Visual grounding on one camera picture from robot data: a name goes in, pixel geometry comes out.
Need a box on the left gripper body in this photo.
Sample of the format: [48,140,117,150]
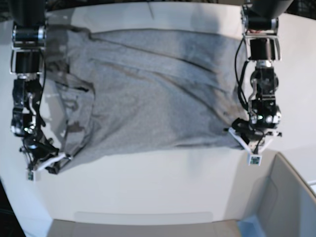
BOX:
[223,118,282,155]

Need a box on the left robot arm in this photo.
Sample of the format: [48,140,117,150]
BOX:
[227,0,292,163]

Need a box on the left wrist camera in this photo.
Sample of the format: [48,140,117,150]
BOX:
[247,154,262,165]

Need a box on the blue item in box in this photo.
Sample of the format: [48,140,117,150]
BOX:
[237,215,266,237]

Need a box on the grey cardboard box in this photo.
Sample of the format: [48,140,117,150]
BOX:
[48,150,316,237]

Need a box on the grey t-shirt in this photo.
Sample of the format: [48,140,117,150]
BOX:
[45,26,245,172]

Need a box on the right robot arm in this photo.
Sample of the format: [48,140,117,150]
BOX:
[8,0,72,180]

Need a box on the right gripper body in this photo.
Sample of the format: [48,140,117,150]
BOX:
[20,137,73,171]

